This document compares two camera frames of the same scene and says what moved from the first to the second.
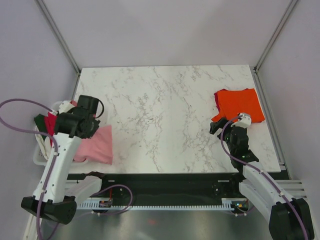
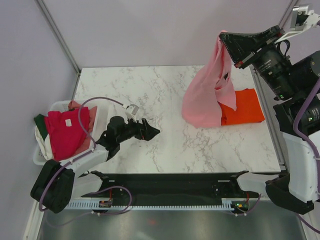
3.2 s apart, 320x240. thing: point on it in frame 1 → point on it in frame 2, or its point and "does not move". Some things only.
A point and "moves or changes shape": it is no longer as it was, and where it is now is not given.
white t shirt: [45, 145] does not move
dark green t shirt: [40, 121] does not move
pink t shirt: [98, 148] moves or changes shape
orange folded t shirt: [232, 103] does not move
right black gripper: [214, 126] → [242, 47]
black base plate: [163, 187] does not move
